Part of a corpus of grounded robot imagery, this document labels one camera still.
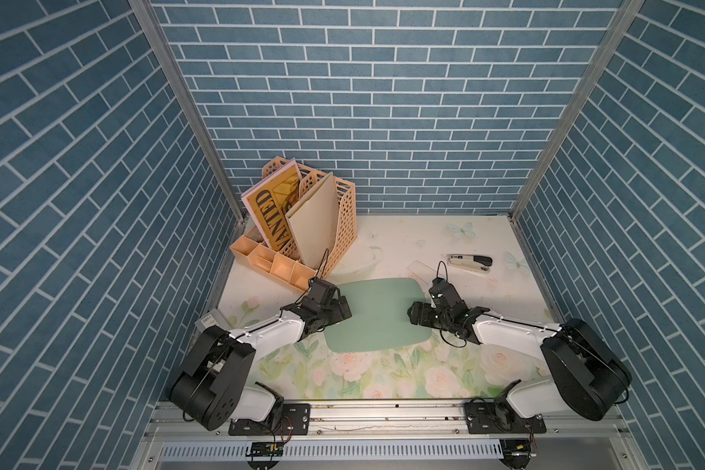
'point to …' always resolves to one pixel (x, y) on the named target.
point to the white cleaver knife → (421, 270)
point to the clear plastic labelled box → (211, 318)
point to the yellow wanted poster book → (269, 202)
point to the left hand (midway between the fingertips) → (347, 313)
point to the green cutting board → (379, 315)
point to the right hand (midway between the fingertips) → (417, 314)
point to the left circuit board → (265, 448)
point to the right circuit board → (516, 452)
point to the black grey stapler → (471, 261)
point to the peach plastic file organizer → (273, 165)
